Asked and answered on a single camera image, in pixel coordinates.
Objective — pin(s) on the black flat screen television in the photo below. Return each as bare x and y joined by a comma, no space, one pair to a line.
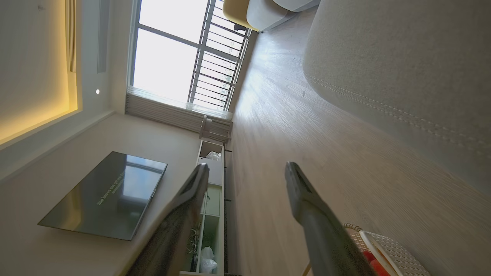
103,195

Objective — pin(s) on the red cloth garment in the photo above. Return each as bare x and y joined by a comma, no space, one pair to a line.
378,266

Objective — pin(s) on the white open shelf cabinet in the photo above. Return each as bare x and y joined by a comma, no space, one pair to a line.
215,174

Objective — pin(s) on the ceiling air vent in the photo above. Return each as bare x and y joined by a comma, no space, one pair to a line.
71,34

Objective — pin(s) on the metal window railing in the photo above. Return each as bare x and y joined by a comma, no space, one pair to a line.
202,42

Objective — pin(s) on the cream perforated laundry basket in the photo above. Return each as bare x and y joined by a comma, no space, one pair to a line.
399,253

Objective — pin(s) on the white plastic bag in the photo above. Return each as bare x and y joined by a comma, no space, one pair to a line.
207,262

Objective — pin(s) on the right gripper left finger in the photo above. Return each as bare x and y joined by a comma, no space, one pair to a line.
172,234

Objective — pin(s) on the pale grey upholstered seat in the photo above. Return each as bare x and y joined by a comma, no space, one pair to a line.
295,4

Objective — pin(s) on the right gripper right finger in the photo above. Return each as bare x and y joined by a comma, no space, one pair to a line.
322,237

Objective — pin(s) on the large bright window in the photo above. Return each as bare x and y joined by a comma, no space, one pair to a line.
165,65

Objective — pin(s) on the yellow chair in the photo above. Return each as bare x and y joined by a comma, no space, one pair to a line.
234,11

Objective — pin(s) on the white folding rack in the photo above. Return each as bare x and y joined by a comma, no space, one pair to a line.
215,130

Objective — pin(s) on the grey fabric sofa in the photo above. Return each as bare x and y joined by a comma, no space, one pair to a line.
402,57

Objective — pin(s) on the white crumpled item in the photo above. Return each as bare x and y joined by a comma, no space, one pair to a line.
213,155

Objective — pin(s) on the white pleated curtain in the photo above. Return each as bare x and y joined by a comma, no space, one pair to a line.
168,111

